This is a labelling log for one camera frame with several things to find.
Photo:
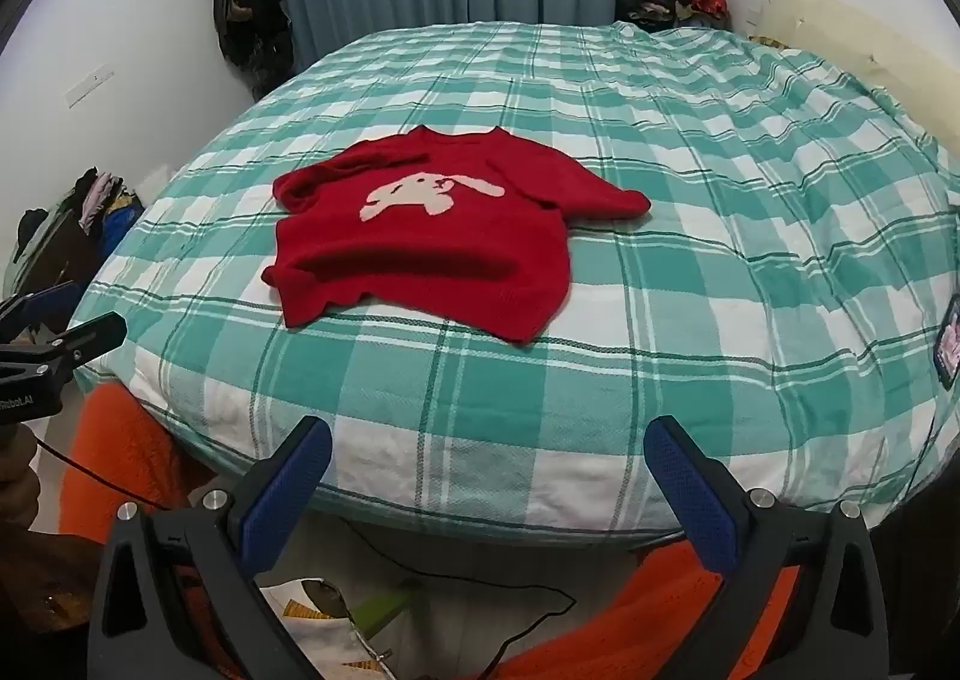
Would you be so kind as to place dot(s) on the green white plaid bed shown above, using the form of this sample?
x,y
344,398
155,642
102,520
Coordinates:
x,y
712,237

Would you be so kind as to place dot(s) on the phone with pink case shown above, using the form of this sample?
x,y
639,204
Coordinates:
x,y
949,350

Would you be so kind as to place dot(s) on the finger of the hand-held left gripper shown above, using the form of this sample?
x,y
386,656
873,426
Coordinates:
x,y
37,305
82,342

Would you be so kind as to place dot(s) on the white patterned bag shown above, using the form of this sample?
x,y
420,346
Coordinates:
x,y
322,631

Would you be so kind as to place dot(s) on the clothes pile with blue garment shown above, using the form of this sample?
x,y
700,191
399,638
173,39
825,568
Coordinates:
x,y
90,207

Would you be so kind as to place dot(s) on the red knit sweater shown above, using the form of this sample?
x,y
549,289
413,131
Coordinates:
x,y
420,252

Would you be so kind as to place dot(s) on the white wall plate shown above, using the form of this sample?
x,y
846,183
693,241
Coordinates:
x,y
88,87

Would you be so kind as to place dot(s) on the dark brown wooden furniture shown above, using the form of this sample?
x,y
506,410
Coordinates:
x,y
41,582

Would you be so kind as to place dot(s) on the beige wall panel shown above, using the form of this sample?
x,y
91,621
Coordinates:
x,y
862,42

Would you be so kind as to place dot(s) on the orange fleece garment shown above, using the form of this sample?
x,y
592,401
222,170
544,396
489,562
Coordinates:
x,y
120,440

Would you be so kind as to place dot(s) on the person's left hand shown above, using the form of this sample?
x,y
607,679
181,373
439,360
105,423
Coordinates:
x,y
15,489

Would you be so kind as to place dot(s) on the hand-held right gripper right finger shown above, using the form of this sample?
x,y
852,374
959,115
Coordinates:
x,y
690,492

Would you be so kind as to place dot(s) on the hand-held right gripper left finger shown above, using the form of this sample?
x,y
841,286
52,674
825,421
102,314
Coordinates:
x,y
289,492

